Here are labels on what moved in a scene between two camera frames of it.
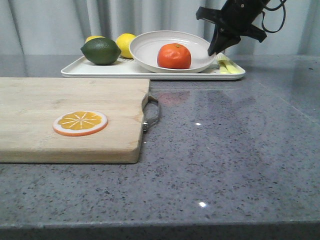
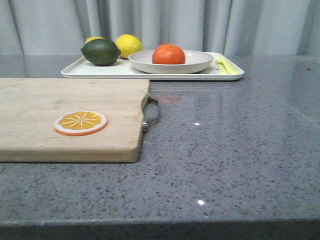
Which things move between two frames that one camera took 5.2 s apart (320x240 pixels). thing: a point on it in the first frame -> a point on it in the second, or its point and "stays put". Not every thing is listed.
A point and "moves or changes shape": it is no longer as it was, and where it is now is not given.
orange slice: x=79 y=123 stays put
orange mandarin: x=174 y=55 moves or changes shape
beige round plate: x=145 y=49 moves or changes shape
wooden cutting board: x=29 y=106 stays put
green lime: x=100 y=51 stays put
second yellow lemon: x=92 y=37 stays put
